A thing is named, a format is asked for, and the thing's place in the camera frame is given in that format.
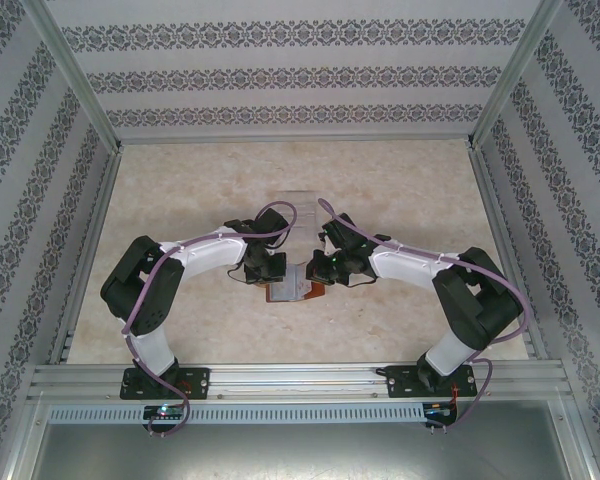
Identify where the brown leather card holder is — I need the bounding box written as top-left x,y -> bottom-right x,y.
264,263 -> 327,305

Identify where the white card with red print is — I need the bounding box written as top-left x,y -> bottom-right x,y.
273,267 -> 309,301

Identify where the clear acrylic card stand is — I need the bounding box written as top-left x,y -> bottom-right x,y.
275,189 -> 322,240

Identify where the green circuit board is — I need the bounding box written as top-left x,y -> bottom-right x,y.
424,402 -> 459,419
143,404 -> 186,420

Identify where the grey metal panel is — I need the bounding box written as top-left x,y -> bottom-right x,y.
27,424 -> 576,480

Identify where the thin black cable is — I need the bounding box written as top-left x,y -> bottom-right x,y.
227,262 -> 255,286
347,271 -> 381,290

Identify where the purple cable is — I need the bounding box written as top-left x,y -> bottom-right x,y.
122,199 -> 300,440
317,197 -> 529,437

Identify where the long aluminium mounting rail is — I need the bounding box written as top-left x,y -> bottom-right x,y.
27,363 -> 567,402

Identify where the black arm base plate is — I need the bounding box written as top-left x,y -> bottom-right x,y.
122,367 -> 212,402
385,364 -> 479,400

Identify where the grey slotted cable duct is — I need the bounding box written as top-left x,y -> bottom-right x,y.
46,402 -> 427,424

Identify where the aluminium side rail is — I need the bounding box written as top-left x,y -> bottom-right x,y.
467,144 -> 551,361
49,147 -> 126,365

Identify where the aluminium frame post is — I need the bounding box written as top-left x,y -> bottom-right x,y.
465,0 -> 567,151
22,0 -> 126,154

